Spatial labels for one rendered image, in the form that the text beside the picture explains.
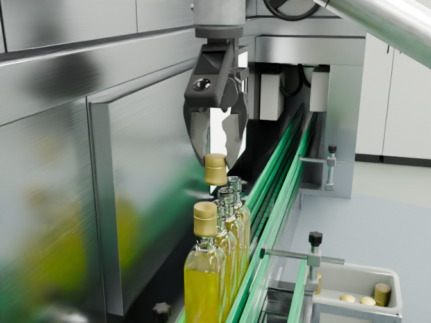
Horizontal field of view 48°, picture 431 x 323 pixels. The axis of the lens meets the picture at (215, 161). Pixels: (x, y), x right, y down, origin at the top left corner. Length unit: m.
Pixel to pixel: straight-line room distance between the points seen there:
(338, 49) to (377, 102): 2.85
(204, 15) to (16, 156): 0.32
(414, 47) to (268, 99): 1.15
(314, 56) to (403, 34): 0.95
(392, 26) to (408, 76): 3.74
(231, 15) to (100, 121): 0.23
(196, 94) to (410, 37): 0.35
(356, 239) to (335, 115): 0.46
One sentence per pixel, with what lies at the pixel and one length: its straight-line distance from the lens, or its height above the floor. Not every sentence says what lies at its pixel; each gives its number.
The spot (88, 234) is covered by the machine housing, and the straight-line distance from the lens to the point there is 0.72.
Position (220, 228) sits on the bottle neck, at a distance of 0.78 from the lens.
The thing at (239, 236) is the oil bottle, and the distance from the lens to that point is 0.84.
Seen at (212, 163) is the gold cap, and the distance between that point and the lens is 0.74.
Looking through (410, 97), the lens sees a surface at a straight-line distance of 4.58.
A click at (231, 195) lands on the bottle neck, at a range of 0.82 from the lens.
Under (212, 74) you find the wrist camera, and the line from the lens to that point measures 0.66.
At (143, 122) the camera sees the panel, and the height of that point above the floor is 1.27.
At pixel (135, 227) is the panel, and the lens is 0.79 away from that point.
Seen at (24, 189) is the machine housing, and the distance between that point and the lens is 0.58.
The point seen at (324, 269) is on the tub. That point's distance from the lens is 1.25.
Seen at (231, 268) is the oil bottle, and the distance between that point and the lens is 0.81.
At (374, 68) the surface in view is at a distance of 4.52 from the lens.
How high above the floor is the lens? 1.45
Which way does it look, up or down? 19 degrees down
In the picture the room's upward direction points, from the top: straight up
